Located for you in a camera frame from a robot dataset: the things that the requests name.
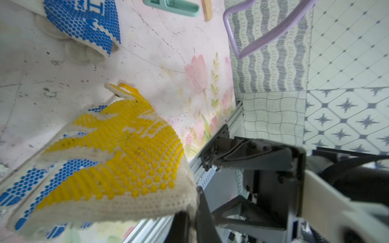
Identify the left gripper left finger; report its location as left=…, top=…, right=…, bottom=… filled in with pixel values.
left=164, top=211, right=190, bottom=243

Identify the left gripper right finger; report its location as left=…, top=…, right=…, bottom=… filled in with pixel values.
left=196, top=186, right=222, bottom=243

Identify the yellow dotted work glove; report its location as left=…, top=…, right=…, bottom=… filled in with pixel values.
left=19, top=83, right=188, bottom=240

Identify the purple wavy clothes hanger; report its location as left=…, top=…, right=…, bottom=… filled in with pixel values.
left=223, top=0, right=317, bottom=59

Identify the green clothes peg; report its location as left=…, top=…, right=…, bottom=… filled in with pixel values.
left=143, top=0, right=200, bottom=17

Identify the blue dotted glove with logo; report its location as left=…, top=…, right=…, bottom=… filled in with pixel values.
left=14, top=0, right=121, bottom=58

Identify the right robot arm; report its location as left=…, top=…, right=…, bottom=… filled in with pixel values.
left=200, top=125, right=389, bottom=243

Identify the blue dotted glove flat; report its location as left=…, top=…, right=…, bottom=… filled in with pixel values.
left=1, top=122, right=123, bottom=243

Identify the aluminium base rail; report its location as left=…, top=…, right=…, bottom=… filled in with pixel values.
left=125, top=101, right=245, bottom=243

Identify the wooden drying rack frame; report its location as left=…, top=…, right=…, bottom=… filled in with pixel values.
left=201, top=0, right=213, bottom=22

